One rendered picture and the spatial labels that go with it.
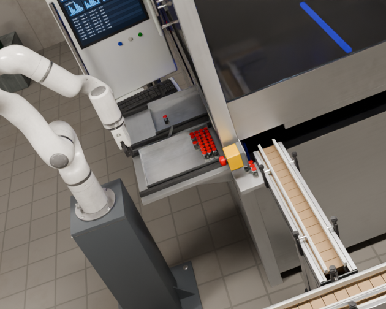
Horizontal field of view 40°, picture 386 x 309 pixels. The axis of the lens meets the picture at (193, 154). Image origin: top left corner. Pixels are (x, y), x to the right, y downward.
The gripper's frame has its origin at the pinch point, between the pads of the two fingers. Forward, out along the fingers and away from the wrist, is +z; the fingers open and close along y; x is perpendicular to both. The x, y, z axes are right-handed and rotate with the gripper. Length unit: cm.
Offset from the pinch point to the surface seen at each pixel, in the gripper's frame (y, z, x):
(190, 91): 54, 18, -34
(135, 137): 34.8, 19.4, -0.5
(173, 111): 44, 19, -23
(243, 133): -12.5, 3.2, -46.3
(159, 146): 19.6, 18.2, -11.0
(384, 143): -13, 37, -104
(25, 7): 378, 58, 88
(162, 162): 8.8, 19.2, -9.9
